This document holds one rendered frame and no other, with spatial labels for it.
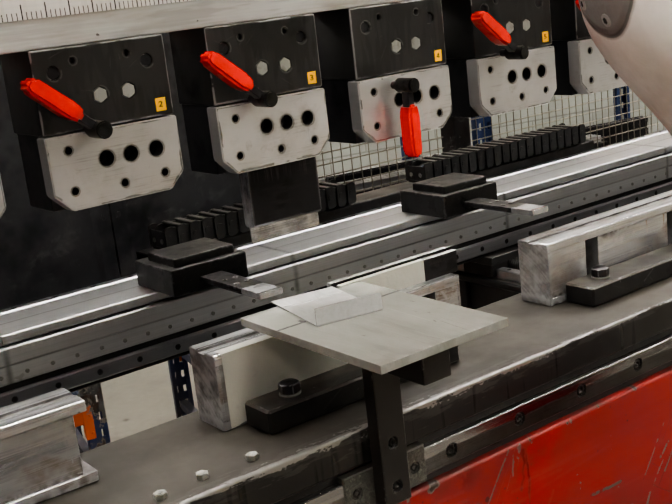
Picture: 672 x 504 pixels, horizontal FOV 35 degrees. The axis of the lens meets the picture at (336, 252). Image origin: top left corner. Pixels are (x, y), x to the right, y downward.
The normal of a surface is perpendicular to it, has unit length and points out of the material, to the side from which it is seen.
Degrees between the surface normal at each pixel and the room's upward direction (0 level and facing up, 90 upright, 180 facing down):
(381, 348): 0
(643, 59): 122
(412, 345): 0
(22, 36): 90
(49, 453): 90
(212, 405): 90
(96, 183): 90
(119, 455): 0
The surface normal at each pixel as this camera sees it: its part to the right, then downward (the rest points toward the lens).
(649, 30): -0.73, 0.53
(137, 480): -0.11, -0.96
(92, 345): 0.60, 0.13
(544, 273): -0.80, 0.23
